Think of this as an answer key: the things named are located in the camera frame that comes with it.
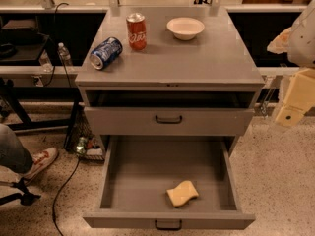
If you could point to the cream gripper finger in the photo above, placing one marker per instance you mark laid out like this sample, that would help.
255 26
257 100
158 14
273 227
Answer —
299 98
279 44

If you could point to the black wire basket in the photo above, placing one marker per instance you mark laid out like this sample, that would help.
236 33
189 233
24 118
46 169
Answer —
81 141

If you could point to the blue soda can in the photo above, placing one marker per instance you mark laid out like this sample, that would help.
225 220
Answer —
106 53

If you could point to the grey drawer cabinet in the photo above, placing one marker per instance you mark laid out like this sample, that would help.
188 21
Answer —
212 70

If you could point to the white bowl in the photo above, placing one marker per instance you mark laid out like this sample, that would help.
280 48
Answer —
185 28

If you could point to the white and red sneaker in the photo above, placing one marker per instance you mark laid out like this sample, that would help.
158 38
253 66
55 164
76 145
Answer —
40 161

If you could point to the closed grey upper drawer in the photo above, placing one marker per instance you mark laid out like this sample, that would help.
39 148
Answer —
168 121

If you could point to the red soda can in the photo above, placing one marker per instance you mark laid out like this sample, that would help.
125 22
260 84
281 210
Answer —
137 34

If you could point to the yellow sponge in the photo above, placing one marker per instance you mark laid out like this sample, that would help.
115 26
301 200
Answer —
182 193

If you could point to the black table frame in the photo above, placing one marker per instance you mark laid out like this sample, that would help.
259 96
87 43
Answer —
13 95

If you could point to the open grey lower drawer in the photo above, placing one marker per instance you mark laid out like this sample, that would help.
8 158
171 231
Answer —
138 170

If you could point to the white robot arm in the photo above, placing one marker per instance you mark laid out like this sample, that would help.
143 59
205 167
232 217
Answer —
298 42

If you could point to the black chair base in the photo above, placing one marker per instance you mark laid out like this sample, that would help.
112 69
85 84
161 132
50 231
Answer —
25 197

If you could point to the clear water bottle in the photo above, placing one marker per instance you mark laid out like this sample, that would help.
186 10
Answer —
65 55

